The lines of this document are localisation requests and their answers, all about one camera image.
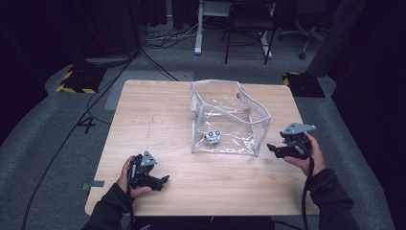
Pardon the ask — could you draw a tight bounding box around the person's right hand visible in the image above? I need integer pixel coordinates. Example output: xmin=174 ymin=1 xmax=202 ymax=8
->
xmin=282 ymin=131 xmax=327 ymax=178

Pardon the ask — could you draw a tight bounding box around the person's left hand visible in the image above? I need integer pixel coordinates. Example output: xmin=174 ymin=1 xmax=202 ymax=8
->
xmin=115 ymin=155 xmax=153 ymax=200

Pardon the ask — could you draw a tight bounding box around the office chair wheeled base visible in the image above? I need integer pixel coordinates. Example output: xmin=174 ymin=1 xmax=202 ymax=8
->
xmin=276 ymin=16 xmax=324 ymax=61

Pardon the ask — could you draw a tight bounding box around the person's dark clothing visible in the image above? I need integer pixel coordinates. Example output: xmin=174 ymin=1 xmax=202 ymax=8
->
xmin=132 ymin=216 xmax=277 ymax=230

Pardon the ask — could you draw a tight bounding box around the bundle of floor cables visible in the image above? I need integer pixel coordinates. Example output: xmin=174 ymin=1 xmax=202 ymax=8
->
xmin=142 ymin=15 xmax=199 ymax=50

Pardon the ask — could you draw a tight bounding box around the white desk frame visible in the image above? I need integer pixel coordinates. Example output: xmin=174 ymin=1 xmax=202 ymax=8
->
xmin=193 ymin=0 xmax=275 ymax=59

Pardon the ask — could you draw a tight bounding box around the long black floor cable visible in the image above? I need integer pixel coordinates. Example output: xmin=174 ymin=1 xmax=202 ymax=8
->
xmin=20 ymin=51 xmax=139 ymax=230

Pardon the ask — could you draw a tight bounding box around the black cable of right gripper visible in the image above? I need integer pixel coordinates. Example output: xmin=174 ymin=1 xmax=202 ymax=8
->
xmin=301 ymin=155 xmax=316 ymax=230

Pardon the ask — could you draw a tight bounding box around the black metal chair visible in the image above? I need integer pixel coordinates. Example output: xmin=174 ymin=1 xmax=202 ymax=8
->
xmin=221 ymin=0 xmax=279 ymax=66

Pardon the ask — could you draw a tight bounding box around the white toy car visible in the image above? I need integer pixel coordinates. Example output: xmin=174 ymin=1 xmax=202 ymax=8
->
xmin=204 ymin=129 xmax=223 ymax=146

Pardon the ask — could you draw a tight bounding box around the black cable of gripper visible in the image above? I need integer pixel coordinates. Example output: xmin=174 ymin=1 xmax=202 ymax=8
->
xmin=126 ymin=178 xmax=137 ymax=230
xmin=301 ymin=155 xmax=316 ymax=230

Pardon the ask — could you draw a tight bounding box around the grey curtain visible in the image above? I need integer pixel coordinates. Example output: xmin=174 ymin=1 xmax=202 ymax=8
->
xmin=306 ymin=0 xmax=367 ymax=79

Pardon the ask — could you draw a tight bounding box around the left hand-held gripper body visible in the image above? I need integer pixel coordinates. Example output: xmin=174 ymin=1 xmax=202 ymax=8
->
xmin=126 ymin=149 xmax=159 ymax=190

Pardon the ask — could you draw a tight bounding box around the clear plastic bag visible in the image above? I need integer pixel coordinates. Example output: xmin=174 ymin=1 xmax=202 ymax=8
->
xmin=190 ymin=79 xmax=272 ymax=158

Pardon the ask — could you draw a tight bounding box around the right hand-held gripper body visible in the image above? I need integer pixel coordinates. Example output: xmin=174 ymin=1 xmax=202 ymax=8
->
xmin=279 ymin=122 xmax=318 ymax=161

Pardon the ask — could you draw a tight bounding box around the grey tape piece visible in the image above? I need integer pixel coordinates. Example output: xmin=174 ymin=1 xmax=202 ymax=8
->
xmin=81 ymin=179 xmax=106 ymax=192

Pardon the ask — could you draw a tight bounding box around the grey floor plate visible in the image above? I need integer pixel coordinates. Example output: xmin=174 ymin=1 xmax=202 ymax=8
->
xmin=102 ymin=69 xmax=195 ymax=111

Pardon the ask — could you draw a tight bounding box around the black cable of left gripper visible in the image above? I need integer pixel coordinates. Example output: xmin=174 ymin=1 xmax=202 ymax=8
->
xmin=126 ymin=178 xmax=137 ymax=230

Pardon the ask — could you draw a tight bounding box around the black yellow striped base plate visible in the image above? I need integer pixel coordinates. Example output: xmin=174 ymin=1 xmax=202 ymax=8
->
xmin=56 ymin=64 xmax=106 ymax=95
xmin=282 ymin=71 xmax=327 ymax=99

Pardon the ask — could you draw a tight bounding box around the dark stand with grey base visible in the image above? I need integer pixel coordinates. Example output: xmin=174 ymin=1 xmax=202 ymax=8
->
xmin=83 ymin=0 xmax=141 ymax=67

